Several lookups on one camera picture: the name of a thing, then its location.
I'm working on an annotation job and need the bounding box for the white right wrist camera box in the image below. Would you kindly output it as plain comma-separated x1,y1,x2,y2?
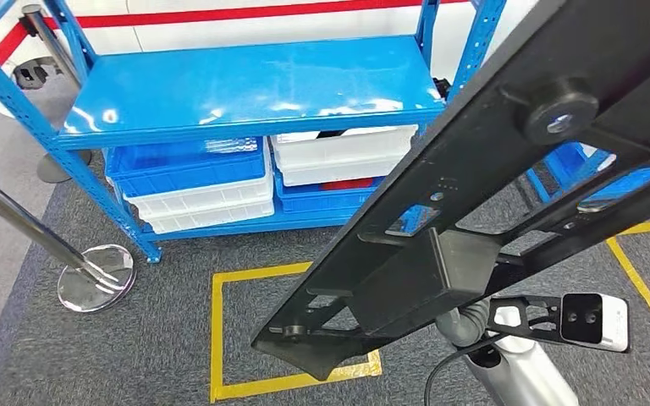
559,292,631,354

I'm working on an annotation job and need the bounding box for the blue metal shelf rack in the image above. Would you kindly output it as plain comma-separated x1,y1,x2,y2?
0,0,509,265

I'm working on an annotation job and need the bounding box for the black plastic frame part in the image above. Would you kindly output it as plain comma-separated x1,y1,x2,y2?
250,0,650,383

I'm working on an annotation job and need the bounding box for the chrome stanchion post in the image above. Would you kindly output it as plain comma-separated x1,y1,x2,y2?
0,162,127,293
20,4,82,85

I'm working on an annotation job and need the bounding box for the white car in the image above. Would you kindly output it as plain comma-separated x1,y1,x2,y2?
0,0,533,80

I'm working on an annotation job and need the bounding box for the red item in bin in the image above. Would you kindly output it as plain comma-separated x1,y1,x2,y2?
320,178,376,192

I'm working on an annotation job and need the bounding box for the black pole stand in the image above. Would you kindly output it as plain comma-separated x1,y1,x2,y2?
36,150,93,184

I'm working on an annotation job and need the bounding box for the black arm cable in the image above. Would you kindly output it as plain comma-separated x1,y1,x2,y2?
424,333,509,406

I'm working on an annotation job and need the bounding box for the chrome stanchion base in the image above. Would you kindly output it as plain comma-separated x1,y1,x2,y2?
57,244,137,314

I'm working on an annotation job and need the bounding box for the yellow floor tape square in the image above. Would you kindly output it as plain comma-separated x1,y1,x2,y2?
210,261,383,403

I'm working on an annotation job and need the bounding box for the blue plastic bin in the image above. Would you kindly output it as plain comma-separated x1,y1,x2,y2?
274,173,385,215
104,137,267,198

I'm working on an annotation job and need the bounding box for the blue wheeled shelf rack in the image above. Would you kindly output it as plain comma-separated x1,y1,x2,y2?
524,140,618,206

